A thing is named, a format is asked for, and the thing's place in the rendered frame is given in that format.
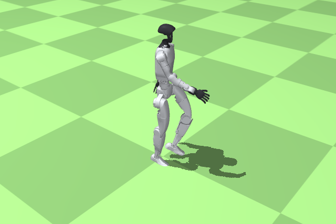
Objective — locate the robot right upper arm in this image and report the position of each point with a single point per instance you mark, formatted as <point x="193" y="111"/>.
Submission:
<point x="162" y="60"/>

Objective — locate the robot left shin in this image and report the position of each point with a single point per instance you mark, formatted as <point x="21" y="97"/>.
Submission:
<point x="180" y="131"/>

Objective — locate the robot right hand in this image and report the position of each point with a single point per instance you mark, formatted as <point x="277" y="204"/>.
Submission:
<point x="200" y="94"/>

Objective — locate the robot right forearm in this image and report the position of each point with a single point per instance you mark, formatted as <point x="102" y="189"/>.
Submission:
<point x="181" y="84"/>

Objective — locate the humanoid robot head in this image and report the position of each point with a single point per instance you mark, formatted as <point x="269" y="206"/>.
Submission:
<point x="166" y="29"/>

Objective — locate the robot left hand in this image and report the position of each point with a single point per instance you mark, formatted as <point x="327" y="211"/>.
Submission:
<point x="157" y="84"/>

